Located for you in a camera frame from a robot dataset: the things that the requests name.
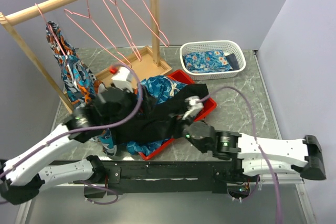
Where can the orange blue patterned shorts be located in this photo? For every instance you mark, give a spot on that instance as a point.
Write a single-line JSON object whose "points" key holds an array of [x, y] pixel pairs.
{"points": [[81, 84]]}

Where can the white plastic basket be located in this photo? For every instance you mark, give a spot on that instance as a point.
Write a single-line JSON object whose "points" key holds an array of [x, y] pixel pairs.
{"points": [[224, 45]]}

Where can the wooden clothes rack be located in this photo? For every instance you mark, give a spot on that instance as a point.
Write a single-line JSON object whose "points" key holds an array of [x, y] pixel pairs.
{"points": [[146, 62]]}

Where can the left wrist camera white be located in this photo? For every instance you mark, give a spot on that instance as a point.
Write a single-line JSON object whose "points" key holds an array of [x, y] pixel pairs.
{"points": [[123, 79]]}

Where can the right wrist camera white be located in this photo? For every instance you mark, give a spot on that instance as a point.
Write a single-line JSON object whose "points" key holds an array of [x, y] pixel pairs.
{"points": [[194, 106]]}

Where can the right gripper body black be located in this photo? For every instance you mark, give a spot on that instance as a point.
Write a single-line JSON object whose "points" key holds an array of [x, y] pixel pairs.
{"points": [[188, 137]]}

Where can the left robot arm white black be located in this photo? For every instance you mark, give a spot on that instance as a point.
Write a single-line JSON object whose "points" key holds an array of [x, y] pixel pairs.
{"points": [[25, 176]]}

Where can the dark denim cloth in basket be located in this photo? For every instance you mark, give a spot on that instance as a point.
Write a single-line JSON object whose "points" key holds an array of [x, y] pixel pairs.
{"points": [[232, 60]]}

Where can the blue floral cloth in basket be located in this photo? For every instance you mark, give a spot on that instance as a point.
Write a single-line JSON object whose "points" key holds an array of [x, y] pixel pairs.
{"points": [[206, 62]]}

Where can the black garment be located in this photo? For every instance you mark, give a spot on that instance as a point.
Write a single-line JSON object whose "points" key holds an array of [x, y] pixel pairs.
{"points": [[157, 122]]}

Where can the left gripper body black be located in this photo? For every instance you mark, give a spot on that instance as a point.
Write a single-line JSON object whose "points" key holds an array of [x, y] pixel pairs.
{"points": [[130, 105]]}

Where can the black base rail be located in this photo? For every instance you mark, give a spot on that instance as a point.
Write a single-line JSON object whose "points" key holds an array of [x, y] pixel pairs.
{"points": [[171, 177]]}

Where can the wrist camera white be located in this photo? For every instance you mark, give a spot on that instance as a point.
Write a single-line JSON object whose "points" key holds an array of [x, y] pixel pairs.
{"points": [[194, 106], [123, 79]]}

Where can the pink wire hanger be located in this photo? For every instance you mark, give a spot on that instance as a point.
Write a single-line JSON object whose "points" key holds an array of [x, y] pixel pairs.
{"points": [[148, 14], [120, 57], [122, 27], [52, 31]]}

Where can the blue floral shorts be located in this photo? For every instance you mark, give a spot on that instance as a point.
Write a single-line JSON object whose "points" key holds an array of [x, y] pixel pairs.
{"points": [[162, 88]]}

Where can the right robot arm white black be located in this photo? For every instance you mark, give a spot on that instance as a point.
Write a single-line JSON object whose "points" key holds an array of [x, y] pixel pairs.
{"points": [[255, 156]]}

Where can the red plastic tray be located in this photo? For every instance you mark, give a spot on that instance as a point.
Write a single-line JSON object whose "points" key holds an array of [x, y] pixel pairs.
{"points": [[180, 76]]}

